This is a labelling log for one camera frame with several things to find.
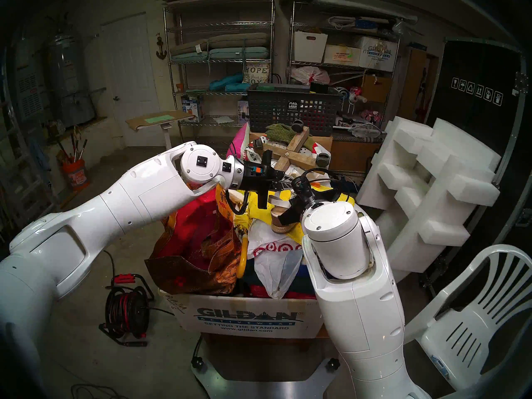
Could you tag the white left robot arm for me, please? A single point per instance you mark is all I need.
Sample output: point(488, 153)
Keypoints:
point(124, 203)

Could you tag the cream fabric piece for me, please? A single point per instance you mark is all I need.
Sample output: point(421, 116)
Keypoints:
point(236, 196)

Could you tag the crumpled clear plastic bag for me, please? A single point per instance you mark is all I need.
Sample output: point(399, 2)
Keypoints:
point(365, 130)

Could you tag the large Gildan cardboard box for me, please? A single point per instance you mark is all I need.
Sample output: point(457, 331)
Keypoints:
point(249, 315)

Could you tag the white foam packing block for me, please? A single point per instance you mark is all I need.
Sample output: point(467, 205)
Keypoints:
point(424, 182)

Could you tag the white door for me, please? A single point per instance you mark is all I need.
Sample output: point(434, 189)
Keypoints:
point(131, 78)

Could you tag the turquoise folded cushion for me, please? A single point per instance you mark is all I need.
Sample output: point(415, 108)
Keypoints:
point(226, 82)

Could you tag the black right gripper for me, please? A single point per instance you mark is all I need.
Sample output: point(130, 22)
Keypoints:
point(303, 194)

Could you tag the white plastic chair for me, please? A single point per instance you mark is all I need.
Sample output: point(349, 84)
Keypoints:
point(469, 331)

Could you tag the green knit gloves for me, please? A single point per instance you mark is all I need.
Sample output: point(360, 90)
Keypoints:
point(280, 132)

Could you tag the tan wooden board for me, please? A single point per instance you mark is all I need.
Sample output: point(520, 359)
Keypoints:
point(413, 84)

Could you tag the small Gildan cardboard box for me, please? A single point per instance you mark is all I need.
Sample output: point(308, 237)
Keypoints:
point(378, 55)

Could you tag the red fabric item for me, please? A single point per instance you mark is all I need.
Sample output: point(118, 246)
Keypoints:
point(257, 292)

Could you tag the white red-print plastic bag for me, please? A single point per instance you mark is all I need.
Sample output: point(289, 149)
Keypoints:
point(278, 269)

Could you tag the small labelled cardboard box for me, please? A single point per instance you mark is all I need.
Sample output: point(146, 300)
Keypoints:
point(341, 55)

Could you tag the pink flowers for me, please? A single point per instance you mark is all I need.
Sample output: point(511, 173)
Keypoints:
point(370, 115)

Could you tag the brown cardboard box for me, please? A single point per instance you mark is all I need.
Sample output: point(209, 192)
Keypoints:
point(376, 88)

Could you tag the red orange patterned bag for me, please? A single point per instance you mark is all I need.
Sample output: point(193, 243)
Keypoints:
point(195, 244)

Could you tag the white storage bin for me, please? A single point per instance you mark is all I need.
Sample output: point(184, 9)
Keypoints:
point(309, 49)

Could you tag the large brown box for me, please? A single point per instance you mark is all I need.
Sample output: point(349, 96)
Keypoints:
point(355, 155)

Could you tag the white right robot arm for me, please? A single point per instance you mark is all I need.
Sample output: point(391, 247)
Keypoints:
point(361, 319)

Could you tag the dark anchor wall ornament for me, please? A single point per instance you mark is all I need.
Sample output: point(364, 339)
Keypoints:
point(161, 51)

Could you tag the grey water heater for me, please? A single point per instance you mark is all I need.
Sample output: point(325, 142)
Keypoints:
point(75, 86)

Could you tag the black flight case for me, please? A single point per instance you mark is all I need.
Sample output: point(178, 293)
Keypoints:
point(478, 65)

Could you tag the dark blue fabric bag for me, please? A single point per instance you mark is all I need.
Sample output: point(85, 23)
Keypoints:
point(301, 277)

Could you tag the beige seat cushion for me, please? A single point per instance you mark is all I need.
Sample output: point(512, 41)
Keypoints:
point(189, 49)
point(239, 40)

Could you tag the white stand cardboard-top table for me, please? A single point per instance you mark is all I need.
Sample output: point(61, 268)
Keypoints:
point(158, 119)

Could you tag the wooden cross caster dolly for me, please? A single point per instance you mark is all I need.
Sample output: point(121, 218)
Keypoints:
point(297, 149)

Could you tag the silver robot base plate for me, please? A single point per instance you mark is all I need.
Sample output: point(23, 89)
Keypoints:
point(266, 392)

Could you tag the blue white product box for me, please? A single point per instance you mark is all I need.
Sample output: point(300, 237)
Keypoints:
point(193, 107)

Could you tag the orange bucket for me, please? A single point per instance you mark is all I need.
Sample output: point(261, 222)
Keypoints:
point(75, 177)

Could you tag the teal seat cushion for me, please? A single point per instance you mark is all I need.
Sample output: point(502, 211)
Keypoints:
point(239, 54)

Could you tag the HOPE text pillow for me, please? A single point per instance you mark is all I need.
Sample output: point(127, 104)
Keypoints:
point(256, 73)

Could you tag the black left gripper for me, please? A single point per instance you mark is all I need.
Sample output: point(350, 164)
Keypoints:
point(257, 176)

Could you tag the pink white plastic bag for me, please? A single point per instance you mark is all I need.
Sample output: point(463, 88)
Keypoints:
point(309, 75)

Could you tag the black plastic mesh basket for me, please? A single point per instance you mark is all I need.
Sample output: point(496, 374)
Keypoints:
point(270, 107)

